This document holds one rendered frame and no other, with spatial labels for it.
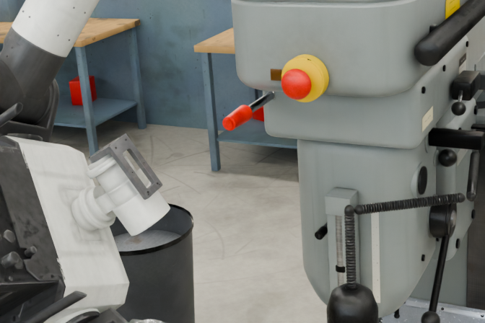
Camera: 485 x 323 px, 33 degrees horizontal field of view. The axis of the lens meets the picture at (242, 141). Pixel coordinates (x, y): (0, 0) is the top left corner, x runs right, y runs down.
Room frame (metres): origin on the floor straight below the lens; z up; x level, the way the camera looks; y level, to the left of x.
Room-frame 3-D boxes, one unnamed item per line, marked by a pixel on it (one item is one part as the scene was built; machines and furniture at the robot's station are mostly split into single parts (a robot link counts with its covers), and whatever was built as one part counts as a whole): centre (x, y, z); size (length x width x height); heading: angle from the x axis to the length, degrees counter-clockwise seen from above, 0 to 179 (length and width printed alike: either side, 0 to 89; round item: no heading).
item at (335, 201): (1.15, -0.14, 1.45); 0.04 x 0.04 x 0.21; 62
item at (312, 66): (1.04, -0.09, 1.76); 0.06 x 0.02 x 0.06; 62
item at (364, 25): (1.26, -0.20, 1.81); 0.47 x 0.26 x 0.16; 152
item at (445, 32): (1.21, -0.34, 1.79); 0.45 x 0.04 x 0.04; 152
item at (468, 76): (1.24, -0.34, 1.66); 0.12 x 0.04 x 0.04; 152
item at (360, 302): (1.02, -0.14, 1.44); 0.07 x 0.07 x 0.06
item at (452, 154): (1.26, -0.33, 1.55); 0.03 x 0.03 x 0.03
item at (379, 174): (1.25, -0.20, 1.47); 0.21 x 0.19 x 0.32; 62
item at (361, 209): (1.03, -0.23, 1.58); 0.17 x 0.01 x 0.01; 96
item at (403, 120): (1.29, -0.21, 1.68); 0.34 x 0.24 x 0.10; 152
